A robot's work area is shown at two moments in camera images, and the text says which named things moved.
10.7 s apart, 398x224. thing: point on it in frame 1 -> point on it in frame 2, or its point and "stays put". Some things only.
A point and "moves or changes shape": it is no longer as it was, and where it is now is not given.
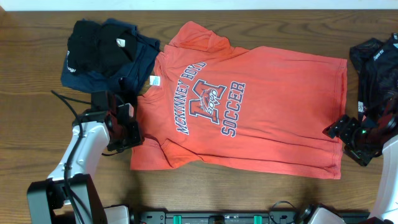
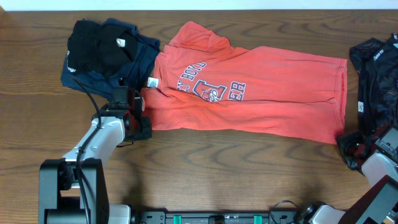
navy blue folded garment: x=131 y=80 stays put
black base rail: x=238 y=218 stays put
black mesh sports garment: x=377 y=64 stays put
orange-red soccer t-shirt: x=260 y=110 moves or changes shape
